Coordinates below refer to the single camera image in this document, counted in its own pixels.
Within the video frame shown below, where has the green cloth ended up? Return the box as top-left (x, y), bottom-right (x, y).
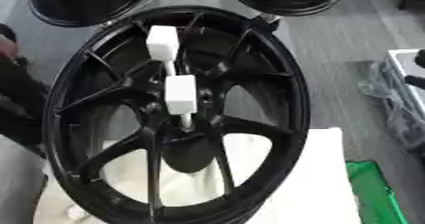
top-left (345, 159), bottom-right (412, 224)

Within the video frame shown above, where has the white hub pin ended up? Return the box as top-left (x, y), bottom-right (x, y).
top-left (164, 74), bottom-right (199, 131)
top-left (144, 25), bottom-right (181, 77)

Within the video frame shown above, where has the black spoked wheel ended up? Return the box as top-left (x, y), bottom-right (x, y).
top-left (41, 5), bottom-right (312, 224)

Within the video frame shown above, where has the grey bin with plastic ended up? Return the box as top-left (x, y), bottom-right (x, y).
top-left (357, 48), bottom-right (425, 155)

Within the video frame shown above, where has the person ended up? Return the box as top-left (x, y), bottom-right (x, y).
top-left (0, 23), bottom-right (53, 159)

